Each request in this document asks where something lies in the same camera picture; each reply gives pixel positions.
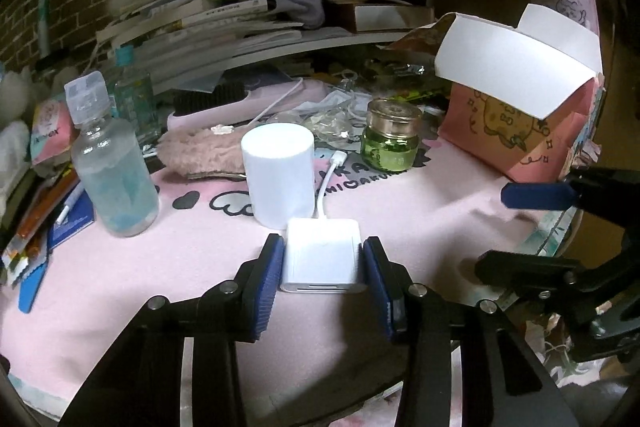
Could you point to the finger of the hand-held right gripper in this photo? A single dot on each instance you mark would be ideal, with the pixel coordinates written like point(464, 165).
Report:
point(540, 196)
point(600, 302)

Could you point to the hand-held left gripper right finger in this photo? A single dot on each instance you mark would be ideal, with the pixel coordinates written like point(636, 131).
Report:
point(380, 292)

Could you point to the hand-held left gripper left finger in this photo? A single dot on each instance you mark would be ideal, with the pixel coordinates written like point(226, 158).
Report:
point(265, 287)

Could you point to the pink cardboard box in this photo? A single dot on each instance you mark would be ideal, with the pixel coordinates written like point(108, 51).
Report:
point(500, 137)

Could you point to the clear plastic bag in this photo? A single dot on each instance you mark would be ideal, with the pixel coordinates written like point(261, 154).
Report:
point(330, 119)

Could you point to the white cylinder cup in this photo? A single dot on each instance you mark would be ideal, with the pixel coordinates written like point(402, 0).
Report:
point(277, 177)

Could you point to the pink printed mat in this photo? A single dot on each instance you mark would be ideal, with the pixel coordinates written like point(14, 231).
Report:
point(150, 282)

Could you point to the pink fuzzy slipper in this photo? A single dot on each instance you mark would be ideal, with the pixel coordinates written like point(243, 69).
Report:
point(200, 154)

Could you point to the green glass jar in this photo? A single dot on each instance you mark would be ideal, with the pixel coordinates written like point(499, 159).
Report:
point(392, 142)

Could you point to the clear plastic bottle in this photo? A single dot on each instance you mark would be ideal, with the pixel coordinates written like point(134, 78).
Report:
point(115, 187)

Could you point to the pink hairbrush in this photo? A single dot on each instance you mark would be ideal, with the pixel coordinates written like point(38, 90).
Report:
point(240, 104)

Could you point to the blue booklet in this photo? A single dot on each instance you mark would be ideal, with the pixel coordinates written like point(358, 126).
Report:
point(75, 224)

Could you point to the white pen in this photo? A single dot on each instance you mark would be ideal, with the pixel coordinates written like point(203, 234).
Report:
point(67, 209)

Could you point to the teal glass bottle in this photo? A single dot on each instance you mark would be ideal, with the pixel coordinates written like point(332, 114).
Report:
point(135, 102)

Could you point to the blue nail file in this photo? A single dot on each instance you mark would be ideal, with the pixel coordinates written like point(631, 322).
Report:
point(32, 284)

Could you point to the orange snack stick packet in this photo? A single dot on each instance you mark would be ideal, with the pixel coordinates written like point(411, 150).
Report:
point(45, 207)

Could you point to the silver zigzag snack packet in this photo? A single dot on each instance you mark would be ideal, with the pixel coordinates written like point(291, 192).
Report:
point(20, 264)

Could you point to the stack of books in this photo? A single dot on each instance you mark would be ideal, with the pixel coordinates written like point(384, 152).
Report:
point(200, 32)

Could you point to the pink tissue packet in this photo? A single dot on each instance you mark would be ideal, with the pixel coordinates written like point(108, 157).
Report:
point(50, 132)

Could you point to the purple cloth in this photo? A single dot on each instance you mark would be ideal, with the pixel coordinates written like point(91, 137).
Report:
point(300, 4)

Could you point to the white plush dog toy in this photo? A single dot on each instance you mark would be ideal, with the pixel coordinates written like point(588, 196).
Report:
point(12, 147)

